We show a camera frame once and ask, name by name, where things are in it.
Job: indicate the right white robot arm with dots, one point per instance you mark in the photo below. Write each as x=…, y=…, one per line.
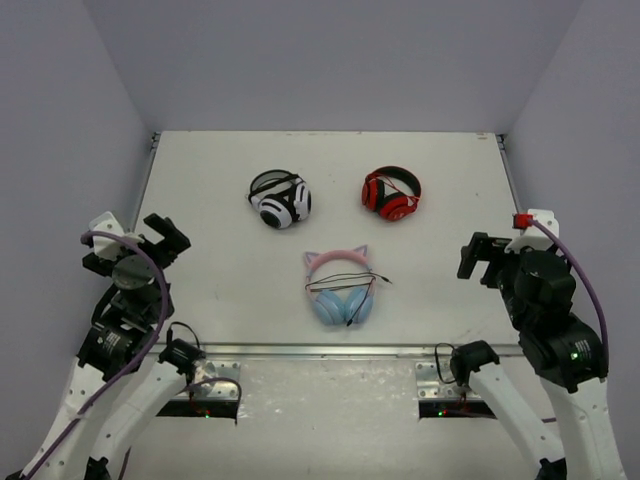
x=567, y=355

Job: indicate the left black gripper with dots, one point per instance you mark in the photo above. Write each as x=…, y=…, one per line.
x=151, y=247

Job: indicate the pink blue cat-ear headphones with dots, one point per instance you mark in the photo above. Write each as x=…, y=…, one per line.
x=341, y=299

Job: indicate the metal base plate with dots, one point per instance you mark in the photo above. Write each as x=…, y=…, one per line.
x=213, y=380
x=434, y=381

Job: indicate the white black headphones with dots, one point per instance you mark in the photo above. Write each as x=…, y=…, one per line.
x=280, y=197

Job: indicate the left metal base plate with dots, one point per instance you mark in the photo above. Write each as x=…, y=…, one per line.
x=213, y=380

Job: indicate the red black headphones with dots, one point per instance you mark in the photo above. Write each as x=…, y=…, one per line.
x=392, y=192

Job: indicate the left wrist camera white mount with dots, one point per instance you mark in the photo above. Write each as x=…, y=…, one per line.
x=107, y=237

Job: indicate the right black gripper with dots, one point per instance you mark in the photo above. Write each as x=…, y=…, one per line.
x=473, y=252

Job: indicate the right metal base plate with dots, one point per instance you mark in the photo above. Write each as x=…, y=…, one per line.
x=434, y=381

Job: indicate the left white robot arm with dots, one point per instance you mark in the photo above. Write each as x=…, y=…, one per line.
x=106, y=402

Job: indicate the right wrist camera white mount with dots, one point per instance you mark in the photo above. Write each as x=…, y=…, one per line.
x=534, y=225

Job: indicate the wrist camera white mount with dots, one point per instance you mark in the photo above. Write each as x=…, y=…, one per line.
x=534, y=225
x=107, y=237

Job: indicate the aluminium front table rail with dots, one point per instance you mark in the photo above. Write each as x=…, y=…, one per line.
x=313, y=351

